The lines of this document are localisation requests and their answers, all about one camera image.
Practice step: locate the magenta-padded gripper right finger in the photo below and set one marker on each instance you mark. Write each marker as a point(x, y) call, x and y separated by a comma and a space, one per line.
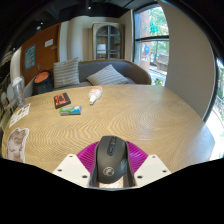
point(153, 168)

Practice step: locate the green and blue small pack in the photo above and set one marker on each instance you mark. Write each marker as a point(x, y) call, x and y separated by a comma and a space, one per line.
point(70, 110)

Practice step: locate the clear shaker bottle white lid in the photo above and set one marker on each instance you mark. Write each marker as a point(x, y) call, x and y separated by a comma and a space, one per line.
point(18, 91)

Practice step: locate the cream glass-door cabinet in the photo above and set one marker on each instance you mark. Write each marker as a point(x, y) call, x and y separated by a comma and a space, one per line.
point(107, 41)

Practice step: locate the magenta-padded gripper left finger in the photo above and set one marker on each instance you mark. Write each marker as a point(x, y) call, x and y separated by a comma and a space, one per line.
point(68, 168)

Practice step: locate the black computer mouse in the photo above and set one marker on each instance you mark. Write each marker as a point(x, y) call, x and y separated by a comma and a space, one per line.
point(110, 160)

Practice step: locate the large striped cushion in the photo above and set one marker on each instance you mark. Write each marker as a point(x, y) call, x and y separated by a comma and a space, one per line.
point(66, 72)

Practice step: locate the grey curved sofa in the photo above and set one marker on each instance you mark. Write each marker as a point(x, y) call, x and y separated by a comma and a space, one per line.
point(133, 71)

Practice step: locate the black bag with orange top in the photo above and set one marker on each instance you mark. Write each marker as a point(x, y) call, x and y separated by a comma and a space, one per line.
point(42, 85)

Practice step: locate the black box with red print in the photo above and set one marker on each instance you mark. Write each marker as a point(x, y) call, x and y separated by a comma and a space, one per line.
point(62, 100)

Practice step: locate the large window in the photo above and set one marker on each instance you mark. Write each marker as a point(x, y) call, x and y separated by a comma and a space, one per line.
point(151, 43)

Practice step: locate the blue poster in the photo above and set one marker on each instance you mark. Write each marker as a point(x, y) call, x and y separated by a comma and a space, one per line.
point(30, 56)

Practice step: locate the cat-shaped printed mouse pad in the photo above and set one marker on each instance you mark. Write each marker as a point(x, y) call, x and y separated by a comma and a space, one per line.
point(17, 145)

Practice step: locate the white door sign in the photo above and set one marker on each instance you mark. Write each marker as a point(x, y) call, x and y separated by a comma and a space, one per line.
point(49, 42)

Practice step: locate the orange-brown door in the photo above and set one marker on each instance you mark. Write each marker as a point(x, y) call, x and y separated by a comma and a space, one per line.
point(46, 58)

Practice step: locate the flat striped cushion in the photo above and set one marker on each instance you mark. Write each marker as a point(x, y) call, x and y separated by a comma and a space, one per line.
point(107, 76)

